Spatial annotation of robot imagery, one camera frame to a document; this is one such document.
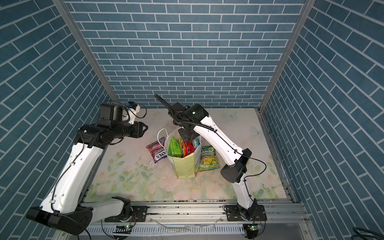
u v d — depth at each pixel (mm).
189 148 770
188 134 632
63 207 367
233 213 737
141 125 620
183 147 802
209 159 905
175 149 783
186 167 766
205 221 734
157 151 935
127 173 882
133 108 598
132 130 598
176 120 525
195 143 771
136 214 727
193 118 482
